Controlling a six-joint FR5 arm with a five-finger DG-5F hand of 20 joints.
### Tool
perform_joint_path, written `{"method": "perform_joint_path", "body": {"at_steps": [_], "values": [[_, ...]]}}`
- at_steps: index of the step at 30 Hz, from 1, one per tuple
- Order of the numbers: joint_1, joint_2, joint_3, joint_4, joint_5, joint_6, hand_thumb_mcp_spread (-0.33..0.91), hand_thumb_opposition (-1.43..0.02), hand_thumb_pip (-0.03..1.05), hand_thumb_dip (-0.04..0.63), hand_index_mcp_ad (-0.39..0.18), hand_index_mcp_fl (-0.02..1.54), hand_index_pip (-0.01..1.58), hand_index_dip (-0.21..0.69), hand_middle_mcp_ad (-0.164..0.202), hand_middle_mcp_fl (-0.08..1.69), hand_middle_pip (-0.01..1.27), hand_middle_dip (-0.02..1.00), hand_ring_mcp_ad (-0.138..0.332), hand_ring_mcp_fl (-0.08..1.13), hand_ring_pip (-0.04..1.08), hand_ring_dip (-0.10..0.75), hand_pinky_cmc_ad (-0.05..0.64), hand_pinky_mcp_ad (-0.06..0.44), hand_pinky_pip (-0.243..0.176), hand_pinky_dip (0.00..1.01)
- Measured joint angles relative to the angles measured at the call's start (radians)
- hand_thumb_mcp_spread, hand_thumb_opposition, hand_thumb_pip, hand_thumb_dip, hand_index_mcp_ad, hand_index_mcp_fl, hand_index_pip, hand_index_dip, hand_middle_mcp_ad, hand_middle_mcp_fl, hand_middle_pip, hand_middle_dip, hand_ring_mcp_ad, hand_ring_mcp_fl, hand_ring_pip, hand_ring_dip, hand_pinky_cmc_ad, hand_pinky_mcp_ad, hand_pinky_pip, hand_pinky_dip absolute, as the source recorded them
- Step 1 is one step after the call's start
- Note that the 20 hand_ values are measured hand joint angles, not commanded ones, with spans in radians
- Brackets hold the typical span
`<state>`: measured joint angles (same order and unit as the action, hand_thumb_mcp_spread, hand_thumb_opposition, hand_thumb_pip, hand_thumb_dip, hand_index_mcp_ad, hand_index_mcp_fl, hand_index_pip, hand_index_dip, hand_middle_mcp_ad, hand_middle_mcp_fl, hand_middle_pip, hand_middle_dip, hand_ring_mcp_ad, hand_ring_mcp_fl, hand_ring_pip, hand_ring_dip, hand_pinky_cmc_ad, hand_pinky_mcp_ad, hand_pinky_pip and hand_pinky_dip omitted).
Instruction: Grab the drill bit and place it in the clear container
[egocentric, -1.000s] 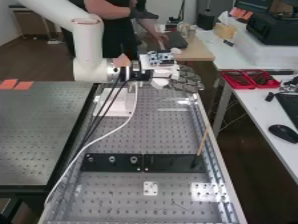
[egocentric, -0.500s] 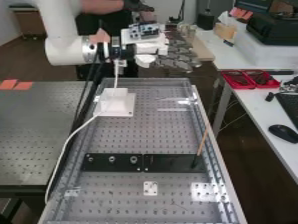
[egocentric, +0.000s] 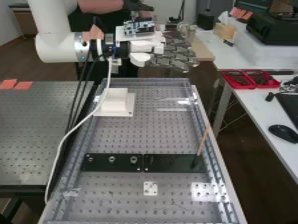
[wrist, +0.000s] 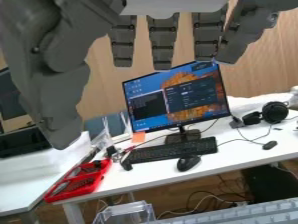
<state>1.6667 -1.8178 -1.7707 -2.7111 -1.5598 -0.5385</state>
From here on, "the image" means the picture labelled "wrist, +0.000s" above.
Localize orange sticky note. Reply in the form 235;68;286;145
130;131;148;144

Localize black keyboard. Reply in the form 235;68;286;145
126;135;219;165

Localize black headphones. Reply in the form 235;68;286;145
241;100;291;127

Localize white desk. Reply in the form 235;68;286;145
0;130;97;224
52;93;298;224

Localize clear box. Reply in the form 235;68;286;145
90;200;157;224

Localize black boxy device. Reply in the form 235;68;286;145
0;125;53;159

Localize computer screen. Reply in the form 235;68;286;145
121;60;233;135

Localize small black gadget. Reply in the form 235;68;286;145
120;158;134;172

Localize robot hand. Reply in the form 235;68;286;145
0;0;282;152

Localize red tray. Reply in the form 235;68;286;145
42;175;106;204
65;157;114;184

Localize small black dongle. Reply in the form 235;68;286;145
261;140;279;151

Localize black computer mouse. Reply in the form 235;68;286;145
175;154;203;173

